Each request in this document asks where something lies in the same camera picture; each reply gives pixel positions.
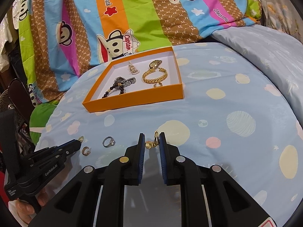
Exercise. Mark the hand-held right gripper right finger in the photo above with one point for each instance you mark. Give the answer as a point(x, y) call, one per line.
point(163, 156)

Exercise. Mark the orange cardboard box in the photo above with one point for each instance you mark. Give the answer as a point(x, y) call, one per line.
point(132, 104)

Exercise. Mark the green round cushion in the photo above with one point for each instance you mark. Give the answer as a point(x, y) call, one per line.
point(40, 115)

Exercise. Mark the floral cloth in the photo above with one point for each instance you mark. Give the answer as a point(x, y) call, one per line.
point(277, 9)

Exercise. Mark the striped cartoon monkey blanket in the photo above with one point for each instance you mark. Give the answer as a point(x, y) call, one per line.
point(142, 9)

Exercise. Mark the silver wristwatch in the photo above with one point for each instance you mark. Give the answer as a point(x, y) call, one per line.
point(127, 82)

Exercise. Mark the dark chair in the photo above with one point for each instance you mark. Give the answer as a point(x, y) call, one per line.
point(19, 89)

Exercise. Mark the pale blue quilt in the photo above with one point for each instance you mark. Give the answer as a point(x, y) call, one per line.
point(265, 52)

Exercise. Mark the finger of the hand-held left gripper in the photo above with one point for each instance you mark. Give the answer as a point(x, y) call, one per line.
point(69, 143)
point(67, 151)

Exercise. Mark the blue planet print bedsheet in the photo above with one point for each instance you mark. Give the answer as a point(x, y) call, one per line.
point(213, 99)

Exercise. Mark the person's left hand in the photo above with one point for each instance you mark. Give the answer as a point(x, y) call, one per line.
point(26, 208)

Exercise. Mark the small gold charm earring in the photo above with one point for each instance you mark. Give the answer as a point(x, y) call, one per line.
point(157, 85)

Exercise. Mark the small electric fan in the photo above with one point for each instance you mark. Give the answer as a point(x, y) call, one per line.
point(4, 101)

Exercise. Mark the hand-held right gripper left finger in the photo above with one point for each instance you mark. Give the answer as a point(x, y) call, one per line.
point(141, 156)

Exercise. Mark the gold wristwatch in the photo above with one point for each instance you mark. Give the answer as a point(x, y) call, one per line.
point(152, 64)

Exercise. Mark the gold drop earring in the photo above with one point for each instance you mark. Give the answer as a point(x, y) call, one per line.
point(148, 144)

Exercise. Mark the white lace garment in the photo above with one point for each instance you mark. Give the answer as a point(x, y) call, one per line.
point(8, 35)

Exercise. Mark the gold hoop earring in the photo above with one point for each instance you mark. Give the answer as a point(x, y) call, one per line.
point(81, 139)

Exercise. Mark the gold braided bangle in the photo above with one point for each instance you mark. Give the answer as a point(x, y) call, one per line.
point(148, 80)

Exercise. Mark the small huggie hoop earring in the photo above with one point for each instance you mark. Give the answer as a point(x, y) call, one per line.
point(84, 151)

